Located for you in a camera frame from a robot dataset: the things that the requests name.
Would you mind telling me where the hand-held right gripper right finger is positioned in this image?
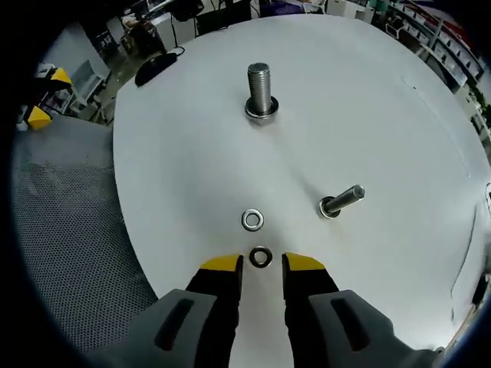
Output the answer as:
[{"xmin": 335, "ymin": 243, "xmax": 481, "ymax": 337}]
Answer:
[{"xmin": 282, "ymin": 251, "xmax": 442, "ymax": 368}]

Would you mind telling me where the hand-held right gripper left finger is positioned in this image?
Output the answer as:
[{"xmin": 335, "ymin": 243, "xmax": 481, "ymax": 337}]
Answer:
[{"xmin": 103, "ymin": 252, "xmax": 245, "ymax": 368}]

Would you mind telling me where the small threaded steel stud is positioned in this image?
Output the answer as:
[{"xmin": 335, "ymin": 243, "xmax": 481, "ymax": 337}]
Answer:
[{"xmin": 318, "ymin": 184, "xmax": 366, "ymax": 222}]

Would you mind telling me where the large threaded steel stud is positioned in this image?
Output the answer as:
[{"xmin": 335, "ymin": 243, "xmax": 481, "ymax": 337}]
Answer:
[{"xmin": 244, "ymin": 61, "xmax": 280, "ymax": 126}]

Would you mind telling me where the black computer mouse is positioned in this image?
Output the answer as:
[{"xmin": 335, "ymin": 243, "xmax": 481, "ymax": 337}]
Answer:
[{"xmin": 134, "ymin": 53, "xmax": 180, "ymax": 87}]

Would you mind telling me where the grey mesh chair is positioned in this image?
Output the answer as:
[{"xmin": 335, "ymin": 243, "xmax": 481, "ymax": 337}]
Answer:
[{"xmin": 11, "ymin": 114, "xmax": 239, "ymax": 368}]

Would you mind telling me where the shelving with white bins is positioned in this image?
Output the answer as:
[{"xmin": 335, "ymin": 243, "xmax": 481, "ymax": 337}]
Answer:
[{"xmin": 398, "ymin": 0, "xmax": 484, "ymax": 81}]

